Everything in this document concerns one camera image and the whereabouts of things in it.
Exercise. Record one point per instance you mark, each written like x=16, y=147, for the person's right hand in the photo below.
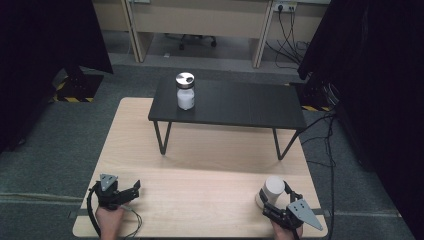
x=283, y=232

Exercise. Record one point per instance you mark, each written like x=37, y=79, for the black curtain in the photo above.
x=43, y=60
x=373, y=83

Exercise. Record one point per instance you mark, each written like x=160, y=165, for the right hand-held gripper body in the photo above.
x=296, y=213

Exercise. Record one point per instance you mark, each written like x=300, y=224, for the white cylindrical container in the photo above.
x=271, y=191

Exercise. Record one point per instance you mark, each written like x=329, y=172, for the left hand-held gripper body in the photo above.
x=111, y=195

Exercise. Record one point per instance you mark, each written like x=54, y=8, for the black raised shelf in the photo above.
x=233, y=106

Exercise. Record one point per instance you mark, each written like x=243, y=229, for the beige office desk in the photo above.
x=206, y=23

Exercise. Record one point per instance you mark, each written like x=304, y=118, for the black stand base striped edge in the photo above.
x=78, y=87
x=315, y=96

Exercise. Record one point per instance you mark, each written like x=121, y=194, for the glass jar with silver lid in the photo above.
x=185, y=90

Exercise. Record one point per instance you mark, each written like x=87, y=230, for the white wall socket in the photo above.
x=284, y=6

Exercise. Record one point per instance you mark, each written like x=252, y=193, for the person's left hand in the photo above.
x=110, y=221

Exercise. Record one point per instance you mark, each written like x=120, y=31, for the office chair base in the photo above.
x=196, y=40

